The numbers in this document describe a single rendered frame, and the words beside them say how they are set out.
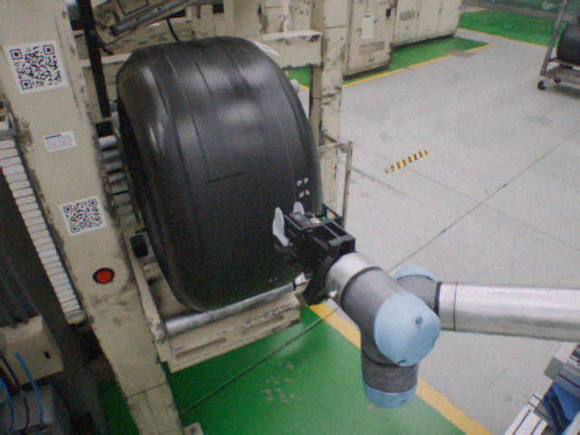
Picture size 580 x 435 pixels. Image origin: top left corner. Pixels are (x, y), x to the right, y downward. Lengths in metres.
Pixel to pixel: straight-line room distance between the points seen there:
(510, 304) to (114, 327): 0.85
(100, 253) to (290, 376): 1.28
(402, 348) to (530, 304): 0.22
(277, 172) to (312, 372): 1.42
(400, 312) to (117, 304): 0.72
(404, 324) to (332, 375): 1.57
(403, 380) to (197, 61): 0.63
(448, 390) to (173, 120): 1.72
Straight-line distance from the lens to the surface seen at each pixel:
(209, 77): 0.79
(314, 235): 0.62
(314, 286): 0.66
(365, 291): 0.53
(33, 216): 0.91
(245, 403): 1.97
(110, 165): 1.32
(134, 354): 1.19
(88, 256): 0.96
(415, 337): 0.50
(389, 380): 0.58
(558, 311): 0.65
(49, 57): 0.79
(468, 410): 2.08
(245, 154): 0.73
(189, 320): 1.05
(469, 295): 0.66
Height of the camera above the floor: 1.69
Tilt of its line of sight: 36 degrees down
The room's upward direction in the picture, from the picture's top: straight up
